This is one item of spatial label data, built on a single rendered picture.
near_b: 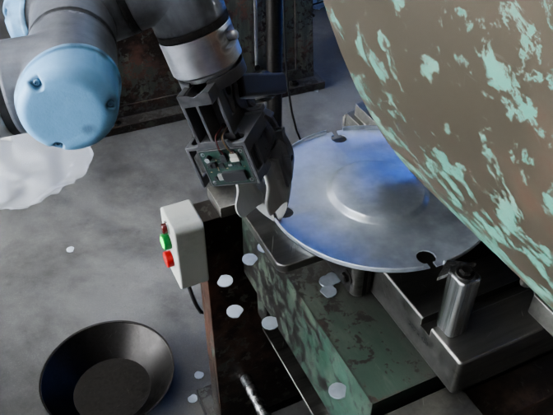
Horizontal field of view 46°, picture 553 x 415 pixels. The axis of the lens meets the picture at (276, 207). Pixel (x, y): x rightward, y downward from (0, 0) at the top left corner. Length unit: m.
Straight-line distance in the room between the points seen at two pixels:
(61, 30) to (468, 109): 0.38
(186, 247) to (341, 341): 0.33
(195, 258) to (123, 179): 1.14
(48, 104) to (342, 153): 0.50
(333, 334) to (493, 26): 0.69
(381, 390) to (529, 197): 0.60
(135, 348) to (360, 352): 0.90
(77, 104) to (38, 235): 1.56
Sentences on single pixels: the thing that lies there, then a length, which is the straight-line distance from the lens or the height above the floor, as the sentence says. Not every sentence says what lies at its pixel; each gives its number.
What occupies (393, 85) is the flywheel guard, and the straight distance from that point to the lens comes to 0.28.
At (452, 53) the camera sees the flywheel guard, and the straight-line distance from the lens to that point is 0.22.
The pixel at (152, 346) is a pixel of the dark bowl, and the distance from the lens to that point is 1.63.
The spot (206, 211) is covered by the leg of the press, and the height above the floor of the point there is 0.62.
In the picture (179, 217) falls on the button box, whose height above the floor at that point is 0.63.
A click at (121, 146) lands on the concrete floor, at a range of 2.34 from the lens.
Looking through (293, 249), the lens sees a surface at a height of 0.78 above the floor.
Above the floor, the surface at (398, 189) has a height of 0.79.
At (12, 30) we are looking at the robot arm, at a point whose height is 1.05.
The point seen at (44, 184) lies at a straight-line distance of 2.04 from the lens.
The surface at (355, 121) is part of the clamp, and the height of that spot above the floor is 0.73.
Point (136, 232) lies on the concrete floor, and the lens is 1.98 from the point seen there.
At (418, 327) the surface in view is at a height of 0.68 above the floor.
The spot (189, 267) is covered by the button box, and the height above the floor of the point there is 0.54.
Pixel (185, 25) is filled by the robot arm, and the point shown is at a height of 1.05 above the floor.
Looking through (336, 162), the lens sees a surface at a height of 0.78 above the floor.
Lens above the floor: 1.31
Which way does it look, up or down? 40 degrees down
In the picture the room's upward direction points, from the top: straight up
